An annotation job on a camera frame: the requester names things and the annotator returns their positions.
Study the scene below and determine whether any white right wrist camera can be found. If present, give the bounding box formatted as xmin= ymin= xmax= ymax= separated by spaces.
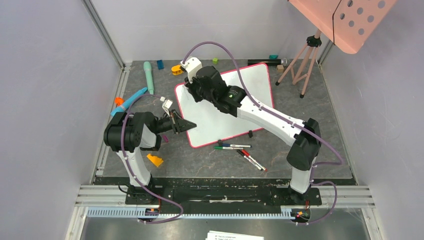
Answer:
xmin=180 ymin=56 xmax=203 ymax=84

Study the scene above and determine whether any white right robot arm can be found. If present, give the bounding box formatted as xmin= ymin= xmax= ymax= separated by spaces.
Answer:
xmin=182 ymin=65 xmax=322 ymax=204

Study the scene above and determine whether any dark blue block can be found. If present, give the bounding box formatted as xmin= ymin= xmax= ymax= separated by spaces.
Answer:
xmin=156 ymin=60 xmax=165 ymax=70

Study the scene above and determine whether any purple marker cap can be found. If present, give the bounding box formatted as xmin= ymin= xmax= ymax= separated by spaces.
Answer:
xmin=161 ymin=134 xmax=169 ymax=143

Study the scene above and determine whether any pink perforated music stand tray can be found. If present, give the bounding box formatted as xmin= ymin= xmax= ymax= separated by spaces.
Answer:
xmin=289 ymin=0 xmax=397 ymax=54

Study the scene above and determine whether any teal green toy microphone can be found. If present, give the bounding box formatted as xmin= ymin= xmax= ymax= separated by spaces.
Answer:
xmin=143 ymin=61 xmax=154 ymax=95

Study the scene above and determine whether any white comb cable duct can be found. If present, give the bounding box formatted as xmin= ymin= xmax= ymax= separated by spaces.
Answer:
xmin=86 ymin=206 xmax=295 ymax=220

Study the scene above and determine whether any blue toy marker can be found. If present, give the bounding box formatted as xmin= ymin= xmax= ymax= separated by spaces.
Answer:
xmin=110 ymin=87 xmax=148 ymax=117

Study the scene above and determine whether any white printed paper sheet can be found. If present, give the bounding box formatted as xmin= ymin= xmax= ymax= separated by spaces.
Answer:
xmin=205 ymin=230 xmax=265 ymax=240

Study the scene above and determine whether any orange wedge block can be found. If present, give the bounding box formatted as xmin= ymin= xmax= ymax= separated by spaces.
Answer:
xmin=147 ymin=154 xmax=164 ymax=168

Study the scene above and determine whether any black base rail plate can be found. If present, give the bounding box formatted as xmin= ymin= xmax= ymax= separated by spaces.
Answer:
xmin=93 ymin=177 xmax=322 ymax=215

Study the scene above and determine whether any pink framed whiteboard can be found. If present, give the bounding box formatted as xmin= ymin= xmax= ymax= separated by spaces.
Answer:
xmin=174 ymin=63 xmax=274 ymax=149

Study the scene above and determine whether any black whiteboard marker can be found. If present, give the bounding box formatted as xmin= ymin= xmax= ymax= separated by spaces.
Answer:
xmin=236 ymin=149 xmax=263 ymax=171

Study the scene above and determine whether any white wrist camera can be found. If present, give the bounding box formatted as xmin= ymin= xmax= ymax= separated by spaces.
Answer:
xmin=180 ymin=56 xmax=203 ymax=84
xmin=160 ymin=96 xmax=173 ymax=117

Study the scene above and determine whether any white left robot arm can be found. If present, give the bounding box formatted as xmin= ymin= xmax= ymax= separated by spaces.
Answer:
xmin=103 ymin=109 xmax=197 ymax=205

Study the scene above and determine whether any black cylinder flashlight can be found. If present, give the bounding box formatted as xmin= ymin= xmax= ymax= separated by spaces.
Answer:
xmin=247 ymin=58 xmax=288 ymax=66

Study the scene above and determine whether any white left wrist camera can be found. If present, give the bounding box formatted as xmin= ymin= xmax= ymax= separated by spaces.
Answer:
xmin=160 ymin=96 xmax=173 ymax=117

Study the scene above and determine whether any green whiteboard marker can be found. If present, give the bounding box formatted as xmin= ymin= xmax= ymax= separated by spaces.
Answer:
xmin=214 ymin=146 xmax=244 ymax=150

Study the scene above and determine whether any blue whiteboard marker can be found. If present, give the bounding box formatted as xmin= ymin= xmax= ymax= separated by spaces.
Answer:
xmin=218 ymin=143 xmax=252 ymax=149

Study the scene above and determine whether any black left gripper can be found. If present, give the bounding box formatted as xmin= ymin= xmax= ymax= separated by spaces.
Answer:
xmin=154 ymin=109 xmax=197 ymax=135

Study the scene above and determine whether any wooden cube block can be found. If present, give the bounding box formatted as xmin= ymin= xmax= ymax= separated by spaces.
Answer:
xmin=276 ymin=64 xmax=285 ymax=73

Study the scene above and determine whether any red whiteboard marker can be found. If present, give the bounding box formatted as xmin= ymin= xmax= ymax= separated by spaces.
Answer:
xmin=241 ymin=149 xmax=268 ymax=172

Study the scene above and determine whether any pink tripod stand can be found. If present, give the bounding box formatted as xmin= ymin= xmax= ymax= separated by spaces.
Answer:
xmin=275 ymin=29 xmax=322 ymax=99

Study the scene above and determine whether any orange small toy piece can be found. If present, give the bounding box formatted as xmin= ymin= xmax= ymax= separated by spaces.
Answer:
xmin=114 ymin=97 xmax=125 ymax=107

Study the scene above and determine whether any yellow oval toy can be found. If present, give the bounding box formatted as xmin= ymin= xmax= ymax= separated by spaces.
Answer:
xmin=171 ymin=64 xmax=184 ymax=76

